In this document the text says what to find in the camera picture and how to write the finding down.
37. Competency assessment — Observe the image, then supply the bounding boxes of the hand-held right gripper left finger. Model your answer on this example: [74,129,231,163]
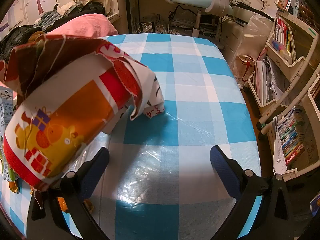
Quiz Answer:
[26,147,110,240]

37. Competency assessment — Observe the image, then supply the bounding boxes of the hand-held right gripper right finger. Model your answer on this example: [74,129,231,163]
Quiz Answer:
[209,145,313,240]

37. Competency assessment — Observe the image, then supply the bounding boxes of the red orange printed snack bag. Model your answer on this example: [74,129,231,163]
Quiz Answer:
[0,34,165,209]

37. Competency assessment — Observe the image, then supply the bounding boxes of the white green milk carton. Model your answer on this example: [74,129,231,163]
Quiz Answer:
[0,85,22,182]

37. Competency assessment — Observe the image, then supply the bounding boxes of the white shelf cart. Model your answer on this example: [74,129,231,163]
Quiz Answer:
[247,12,320,178]

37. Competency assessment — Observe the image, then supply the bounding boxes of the stack of colourful books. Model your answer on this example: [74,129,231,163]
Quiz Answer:
[272,106,308,173]

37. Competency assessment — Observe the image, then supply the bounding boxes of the blue checked plastic tablecloth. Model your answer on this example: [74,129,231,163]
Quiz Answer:
[0,33,263,240]

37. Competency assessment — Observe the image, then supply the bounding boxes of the blue printed packet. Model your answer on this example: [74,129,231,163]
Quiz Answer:
[309,192,320,217]

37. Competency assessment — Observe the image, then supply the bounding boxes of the stack of papers and folders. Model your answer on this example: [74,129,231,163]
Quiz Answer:
[252,57,285,105]

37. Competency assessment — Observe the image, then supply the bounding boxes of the white drawer cabinet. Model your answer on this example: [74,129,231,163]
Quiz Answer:
[217,17,248,55]

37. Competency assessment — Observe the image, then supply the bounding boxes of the large clear plastic bag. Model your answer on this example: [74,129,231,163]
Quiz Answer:
[232,15,274,63]

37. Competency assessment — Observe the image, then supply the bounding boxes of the pink blanket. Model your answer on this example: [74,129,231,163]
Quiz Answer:
[49,14,119,39]

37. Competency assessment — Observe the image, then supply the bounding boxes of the brown fur cloth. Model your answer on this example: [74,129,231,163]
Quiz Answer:
[29,31,47,42]

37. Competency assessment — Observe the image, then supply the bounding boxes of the row of red white books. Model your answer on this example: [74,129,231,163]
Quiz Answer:
[274,19,297,60]

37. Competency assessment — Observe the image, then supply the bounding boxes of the black puffer jacket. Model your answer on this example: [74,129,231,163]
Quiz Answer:
[0,25,48,63]

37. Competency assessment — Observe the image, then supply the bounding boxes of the pile of magazines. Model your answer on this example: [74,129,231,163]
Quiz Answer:
[136,15,195,34]

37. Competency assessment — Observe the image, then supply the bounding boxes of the blue grey clothes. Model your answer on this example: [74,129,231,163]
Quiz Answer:
[34,10,65,28]

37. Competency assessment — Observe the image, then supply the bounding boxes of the dark clothing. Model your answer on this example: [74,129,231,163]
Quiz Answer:
[77,2,107,17]

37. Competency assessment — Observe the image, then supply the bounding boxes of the white garment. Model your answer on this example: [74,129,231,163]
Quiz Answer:
[56,1,82,15]

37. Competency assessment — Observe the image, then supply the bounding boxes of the white side desk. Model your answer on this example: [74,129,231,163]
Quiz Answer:
[231,0,275,20]

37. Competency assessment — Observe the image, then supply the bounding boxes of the tote bag with red handles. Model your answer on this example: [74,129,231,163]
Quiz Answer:
[235,54,258,88]

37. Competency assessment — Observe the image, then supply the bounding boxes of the black picture frame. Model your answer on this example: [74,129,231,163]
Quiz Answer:
[125,0,140,34]

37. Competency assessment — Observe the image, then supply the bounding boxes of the black cables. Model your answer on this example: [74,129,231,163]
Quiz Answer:
[169,4,198,20]

